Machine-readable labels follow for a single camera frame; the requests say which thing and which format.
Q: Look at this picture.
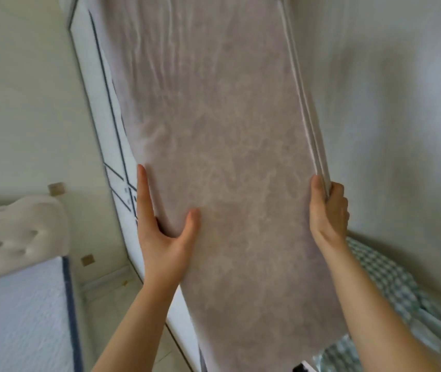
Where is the person's left hand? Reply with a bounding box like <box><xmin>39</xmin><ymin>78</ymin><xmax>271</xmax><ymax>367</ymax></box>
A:
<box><xmin>136</xmin><ymin>164</ymin><xmax>202</xmax><ymax>292</ymax></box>

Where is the person's right hand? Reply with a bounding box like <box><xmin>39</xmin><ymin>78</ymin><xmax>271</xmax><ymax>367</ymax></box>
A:
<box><xmin>309</xmin><ymin>174</ymin><xmax>350</xmax><ymax>250</ymax></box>

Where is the grey-backed thin mattress pad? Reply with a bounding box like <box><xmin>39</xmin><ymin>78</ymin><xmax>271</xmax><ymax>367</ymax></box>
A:
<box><xmin>82</xmin><ymin>0</ymin><xmax>350</xmax><ymax>372</ymax></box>

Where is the person's right forearm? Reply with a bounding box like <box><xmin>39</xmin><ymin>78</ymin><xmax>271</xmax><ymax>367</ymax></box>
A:
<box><xmin>315</xmin><ymin>238</ymin><xmax>441</xmax><ymax>372</ymax></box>

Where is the person's left forearm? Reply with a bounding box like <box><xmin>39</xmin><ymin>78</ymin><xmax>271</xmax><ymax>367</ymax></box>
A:
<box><xmin>92</xmin><ymin>281</ymin><xmax>183</xmax><ymax>372</ymax></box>

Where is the white baseboard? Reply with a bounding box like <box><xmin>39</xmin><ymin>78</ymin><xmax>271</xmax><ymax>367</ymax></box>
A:
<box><xmin>81</xmin><ymin>264</ymin><xmax>138</xmax><ymax>293</ymax></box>

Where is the green checked blanket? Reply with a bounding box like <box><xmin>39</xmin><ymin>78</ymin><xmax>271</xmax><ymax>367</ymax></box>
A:
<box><xmin>313</xmin><ymin>236</ymin><xmax>441</xmax><ymax>372</ymax></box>

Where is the white wardrobe with navy lines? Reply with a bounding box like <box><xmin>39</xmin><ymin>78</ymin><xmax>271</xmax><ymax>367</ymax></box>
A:
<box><xmin>66</xmin><ymin>0</ymin><xmax>206</xmax><ymax>372</ymax></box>

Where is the white tufted headboard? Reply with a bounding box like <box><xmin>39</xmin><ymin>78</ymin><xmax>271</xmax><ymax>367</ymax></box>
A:
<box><xmin>0</xmin><ymin>195</ymin><xmax>71</xmax><ymax>288</ymax></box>

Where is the white mattress with navy trim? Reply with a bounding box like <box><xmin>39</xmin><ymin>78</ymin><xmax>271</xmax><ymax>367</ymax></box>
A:
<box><xmin>0</xmin><ymin>255</ymin><xmax>86</xmax><ymax>372</ymax></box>

